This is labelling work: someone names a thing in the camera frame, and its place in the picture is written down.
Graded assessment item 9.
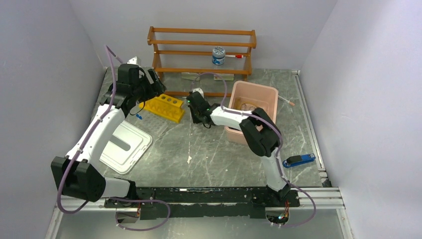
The blue stapler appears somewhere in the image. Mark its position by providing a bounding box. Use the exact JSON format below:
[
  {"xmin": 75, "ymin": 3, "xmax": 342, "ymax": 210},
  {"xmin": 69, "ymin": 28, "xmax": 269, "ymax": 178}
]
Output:
[{"xmin": 282, "ymin": 154, "xmax": 316, "ymax": 168}]

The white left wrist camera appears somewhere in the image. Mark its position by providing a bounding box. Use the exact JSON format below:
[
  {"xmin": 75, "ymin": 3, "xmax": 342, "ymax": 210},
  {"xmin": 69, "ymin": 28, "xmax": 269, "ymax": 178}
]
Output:
[{"xmin": 127, "ymin": 57, "xmax": 140, "ymax": 65}]

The tan rubber tubing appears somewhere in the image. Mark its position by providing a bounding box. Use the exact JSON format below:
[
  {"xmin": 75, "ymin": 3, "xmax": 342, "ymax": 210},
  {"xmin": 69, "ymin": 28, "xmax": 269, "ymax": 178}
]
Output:
[{"xmin": 239, "ymin": 103, "xmax": 258, "ymax": 111}]

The pink plastic bin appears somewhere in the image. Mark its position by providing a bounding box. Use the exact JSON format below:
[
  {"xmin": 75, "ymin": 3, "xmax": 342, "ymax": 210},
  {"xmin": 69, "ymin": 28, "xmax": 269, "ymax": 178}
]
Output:
[{"xmin": 223, "ymin": 81, "xmax": 279, "ymax": 146}]

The blue white jar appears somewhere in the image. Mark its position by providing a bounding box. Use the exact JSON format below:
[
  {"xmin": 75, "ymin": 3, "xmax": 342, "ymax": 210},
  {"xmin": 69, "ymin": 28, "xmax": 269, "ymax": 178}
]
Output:
[{"xmin": 212, "ymin": 46, "xmax": 226, "ymax": 65}]

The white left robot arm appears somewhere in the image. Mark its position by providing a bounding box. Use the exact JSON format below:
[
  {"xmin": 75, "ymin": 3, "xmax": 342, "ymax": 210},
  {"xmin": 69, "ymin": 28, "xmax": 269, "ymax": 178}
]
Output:
[{"xmin": 51, "ymin": 64, "xmax": 166, "ymax": 207}]

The white box left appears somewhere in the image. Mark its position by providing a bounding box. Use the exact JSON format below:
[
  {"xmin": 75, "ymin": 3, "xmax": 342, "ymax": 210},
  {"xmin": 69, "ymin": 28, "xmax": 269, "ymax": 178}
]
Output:
[{"xmin": 181, "ymin": 72, "xmax": 200, "ymax": 81}]

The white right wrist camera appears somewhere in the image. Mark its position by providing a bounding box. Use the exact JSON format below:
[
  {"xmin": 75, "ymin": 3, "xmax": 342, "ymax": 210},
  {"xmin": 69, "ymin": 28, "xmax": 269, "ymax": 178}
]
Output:
[{"xmin": 191, "ymin": 88, "xmax": 205, "ymax": 98}]

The white box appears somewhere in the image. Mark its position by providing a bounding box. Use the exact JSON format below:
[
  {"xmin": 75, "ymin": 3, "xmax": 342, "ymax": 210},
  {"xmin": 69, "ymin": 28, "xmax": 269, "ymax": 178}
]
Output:
[
  {"xmin": 214, "ymin": 74, "xmax": 234, "ymax": 81},
  {"xmin": 181, "ymin": 72, "xmax": 200, "ymax": 81}
]

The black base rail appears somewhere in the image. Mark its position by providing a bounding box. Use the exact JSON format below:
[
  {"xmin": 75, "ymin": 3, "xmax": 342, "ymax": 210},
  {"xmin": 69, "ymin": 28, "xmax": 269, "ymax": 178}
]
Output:
[{"xmin": 104, "ymin": 186, "xmax": 300, "ymax": 220}]

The glass rod orange tip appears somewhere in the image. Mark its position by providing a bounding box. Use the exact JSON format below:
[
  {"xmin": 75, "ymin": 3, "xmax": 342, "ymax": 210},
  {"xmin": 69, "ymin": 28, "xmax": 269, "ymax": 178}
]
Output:
[{"xmin": 278, "ymin": 95, "xmax": 295, "ymax": 107}]

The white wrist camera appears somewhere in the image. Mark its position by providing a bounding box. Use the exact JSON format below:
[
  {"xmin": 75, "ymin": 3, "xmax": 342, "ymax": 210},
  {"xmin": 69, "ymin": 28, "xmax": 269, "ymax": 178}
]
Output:
[
  {"xmin": 127, "ymin": 57, "xmax": 140, "ymax": 65},
  {"xmin": 191, "ymin": 88, "xmax": 205, "ymax": 98}
]

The white plastic lid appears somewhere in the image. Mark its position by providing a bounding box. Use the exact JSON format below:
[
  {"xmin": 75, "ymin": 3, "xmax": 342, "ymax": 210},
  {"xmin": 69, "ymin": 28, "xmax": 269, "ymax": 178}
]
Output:
[{"xmin": 100, "ymin": 121, "xmax": 153, "ymax": 175}]

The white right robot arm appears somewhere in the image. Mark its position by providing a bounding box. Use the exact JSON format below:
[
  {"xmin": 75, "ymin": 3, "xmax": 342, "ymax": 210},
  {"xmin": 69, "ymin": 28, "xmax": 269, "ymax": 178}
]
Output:
[{"xmin": 187, "ymin": 92, "xmax": 291, "ymax": 206}]

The white box right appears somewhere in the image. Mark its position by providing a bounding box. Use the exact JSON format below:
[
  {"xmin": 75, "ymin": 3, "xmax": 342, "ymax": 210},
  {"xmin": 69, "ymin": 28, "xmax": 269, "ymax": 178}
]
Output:
[{"xmin": 214, "ymin": 74, "xmax": 234, "ymax": 81}]

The yellow test tube rack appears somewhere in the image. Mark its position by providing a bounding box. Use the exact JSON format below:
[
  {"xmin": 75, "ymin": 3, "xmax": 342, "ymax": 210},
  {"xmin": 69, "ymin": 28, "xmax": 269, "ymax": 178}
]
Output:
[{"xmin": 144, "ymin": 94, "xmax": 185, "ymax": 123}]

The wooden shelf rack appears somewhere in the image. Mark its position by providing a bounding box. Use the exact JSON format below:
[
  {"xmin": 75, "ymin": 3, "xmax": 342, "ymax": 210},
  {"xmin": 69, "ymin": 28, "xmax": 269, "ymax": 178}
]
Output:
[{"xmin": 147, "ymin": 26, "xmax": 257, "ymax": 81}]

